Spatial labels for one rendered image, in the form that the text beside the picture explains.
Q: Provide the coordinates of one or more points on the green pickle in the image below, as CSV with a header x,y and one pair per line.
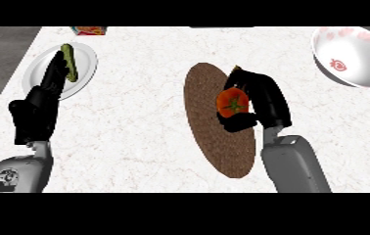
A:
x,y
69,62

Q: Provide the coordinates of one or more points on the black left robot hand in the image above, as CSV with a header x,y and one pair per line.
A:
x,y
36,110

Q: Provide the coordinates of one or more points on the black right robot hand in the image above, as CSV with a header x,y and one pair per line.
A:
x,y
268,98

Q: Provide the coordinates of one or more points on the white bowl with strawberry print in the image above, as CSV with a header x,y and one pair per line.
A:
x,y
344,54

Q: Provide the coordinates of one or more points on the red and yellow box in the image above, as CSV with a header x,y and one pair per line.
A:
x,y
89,30

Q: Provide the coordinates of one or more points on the white round plate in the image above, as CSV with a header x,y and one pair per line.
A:
x,y
83,62

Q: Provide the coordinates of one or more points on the red tomato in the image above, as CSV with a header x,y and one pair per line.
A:
x,y
232,103

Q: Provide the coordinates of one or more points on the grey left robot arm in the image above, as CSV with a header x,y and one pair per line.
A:
x,y
27,170

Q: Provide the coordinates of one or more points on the brown round woven placemat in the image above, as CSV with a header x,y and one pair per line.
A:
x,y
211,137

